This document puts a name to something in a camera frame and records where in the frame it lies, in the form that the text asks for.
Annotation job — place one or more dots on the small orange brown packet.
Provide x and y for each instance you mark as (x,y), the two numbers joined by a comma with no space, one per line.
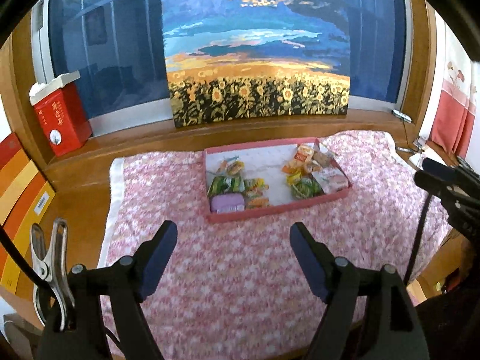
(296,167)

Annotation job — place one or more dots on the red box with white lid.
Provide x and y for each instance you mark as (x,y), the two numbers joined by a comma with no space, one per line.
(62,120)

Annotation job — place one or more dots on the green snack packet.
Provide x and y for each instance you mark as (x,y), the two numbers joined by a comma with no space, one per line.
(223,186)
(305,189)

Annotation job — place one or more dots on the pink shallow tray box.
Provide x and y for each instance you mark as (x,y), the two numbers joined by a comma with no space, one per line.
(262,165)

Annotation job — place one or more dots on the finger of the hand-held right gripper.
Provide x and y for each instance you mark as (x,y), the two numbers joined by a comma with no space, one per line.
(444,170)
(435,185)

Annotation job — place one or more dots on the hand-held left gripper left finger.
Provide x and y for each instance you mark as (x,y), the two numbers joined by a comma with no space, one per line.
(161,262)

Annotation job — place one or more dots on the striped box with white label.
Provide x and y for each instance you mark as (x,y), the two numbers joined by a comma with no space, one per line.
(26,240)

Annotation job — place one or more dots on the orange yellow snack packet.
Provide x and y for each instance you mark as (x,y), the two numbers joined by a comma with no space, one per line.
(258,202)

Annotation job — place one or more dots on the white paper sheet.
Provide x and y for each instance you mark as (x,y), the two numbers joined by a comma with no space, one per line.
(423,157)

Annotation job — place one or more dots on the large pink bread bag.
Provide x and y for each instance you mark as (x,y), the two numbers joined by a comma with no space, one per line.
(332,180)

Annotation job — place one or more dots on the colourful yellow candy packet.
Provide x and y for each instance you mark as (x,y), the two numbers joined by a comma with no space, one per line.
(257,187)

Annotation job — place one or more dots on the metal spring clip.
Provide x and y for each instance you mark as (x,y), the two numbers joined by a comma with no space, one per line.
(48,266)

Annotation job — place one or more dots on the blue tinted window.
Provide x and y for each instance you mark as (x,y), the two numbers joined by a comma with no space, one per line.
(112,45)

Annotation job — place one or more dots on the red orange striped box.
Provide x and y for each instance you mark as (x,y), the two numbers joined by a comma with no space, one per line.
(15,172)

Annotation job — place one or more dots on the floral pink white curtain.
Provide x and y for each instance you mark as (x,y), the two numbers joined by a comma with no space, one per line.
(453,120)

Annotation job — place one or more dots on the sunflower field painting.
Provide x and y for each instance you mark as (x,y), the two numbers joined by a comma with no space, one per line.
(255,63)

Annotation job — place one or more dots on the small grey device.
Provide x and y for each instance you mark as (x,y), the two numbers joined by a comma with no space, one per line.
(401,115)

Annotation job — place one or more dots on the wooden window platform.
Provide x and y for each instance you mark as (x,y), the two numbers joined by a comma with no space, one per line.
(131,138)

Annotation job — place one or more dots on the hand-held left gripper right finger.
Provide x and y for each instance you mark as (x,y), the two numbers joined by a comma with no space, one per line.
(305,262)

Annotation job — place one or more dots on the large orange noodle packet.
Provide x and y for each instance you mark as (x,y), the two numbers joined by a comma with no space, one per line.
(303,152)

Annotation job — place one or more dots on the purple snack packet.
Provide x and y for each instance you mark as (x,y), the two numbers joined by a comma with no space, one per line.
(227,203)

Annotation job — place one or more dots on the small clear orange packet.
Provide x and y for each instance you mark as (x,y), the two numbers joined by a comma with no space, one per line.
(232,168)

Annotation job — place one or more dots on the pink floral blanket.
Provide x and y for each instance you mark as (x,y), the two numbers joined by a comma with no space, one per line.
(243,255)

